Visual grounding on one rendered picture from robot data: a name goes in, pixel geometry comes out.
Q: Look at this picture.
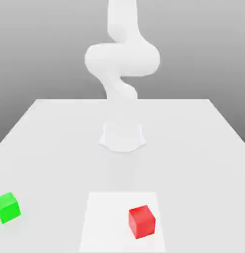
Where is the small green cube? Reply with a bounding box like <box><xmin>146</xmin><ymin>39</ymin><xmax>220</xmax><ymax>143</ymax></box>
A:
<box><xmin>0</xmin><ymin>192</ymin><xmax>22</xmax><ymax>225</ymax></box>

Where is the small red cube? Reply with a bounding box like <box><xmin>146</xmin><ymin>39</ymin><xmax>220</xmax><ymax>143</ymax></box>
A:
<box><xmin>128</xmin><ymin>205</ymin><xmax>156</xmax><ymax>240</ymax></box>

